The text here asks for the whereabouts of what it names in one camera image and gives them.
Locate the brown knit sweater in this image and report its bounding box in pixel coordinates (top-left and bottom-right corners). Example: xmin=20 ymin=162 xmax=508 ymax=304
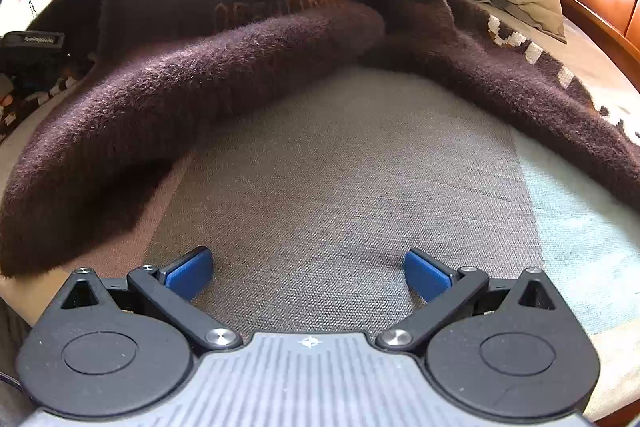
xmin=0 ymin=0 xmax=640 ymax=278

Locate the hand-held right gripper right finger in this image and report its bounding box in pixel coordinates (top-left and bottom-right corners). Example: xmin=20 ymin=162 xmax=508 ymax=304
xmin=375 ymin=248 xmax=558 ymax=353

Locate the striped bed sheet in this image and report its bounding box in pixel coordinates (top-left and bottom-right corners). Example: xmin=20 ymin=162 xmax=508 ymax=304
xmin=0 ymin=2 xmax=640 ymax=423

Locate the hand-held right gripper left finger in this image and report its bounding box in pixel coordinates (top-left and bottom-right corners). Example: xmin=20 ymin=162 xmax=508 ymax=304
xmin=60 ymin=246 xmax=244 ymax=353

